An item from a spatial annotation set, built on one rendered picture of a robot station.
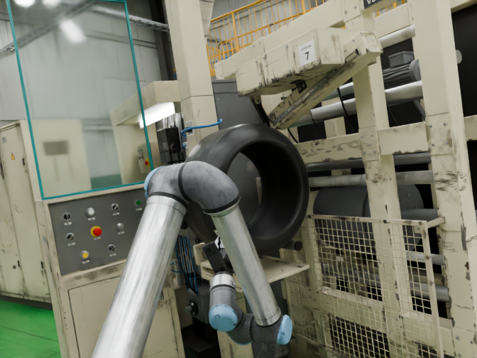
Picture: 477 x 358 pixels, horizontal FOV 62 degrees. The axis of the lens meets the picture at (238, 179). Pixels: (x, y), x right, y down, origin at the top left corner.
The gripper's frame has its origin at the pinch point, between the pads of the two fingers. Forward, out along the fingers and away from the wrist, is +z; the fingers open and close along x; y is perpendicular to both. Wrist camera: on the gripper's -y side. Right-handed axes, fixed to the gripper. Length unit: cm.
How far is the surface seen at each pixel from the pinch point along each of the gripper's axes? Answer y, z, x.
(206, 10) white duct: -42, 134, 19
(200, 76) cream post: -31, 77, 10
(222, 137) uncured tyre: -20.7, 29.8, 15.7
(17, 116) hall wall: 29, 772, -644
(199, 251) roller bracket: 19.4, 19.2, -26.3
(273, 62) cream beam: -22, 63, 45
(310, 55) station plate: -24, 46, 61
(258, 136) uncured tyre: -10.7, 33.7, 26.8
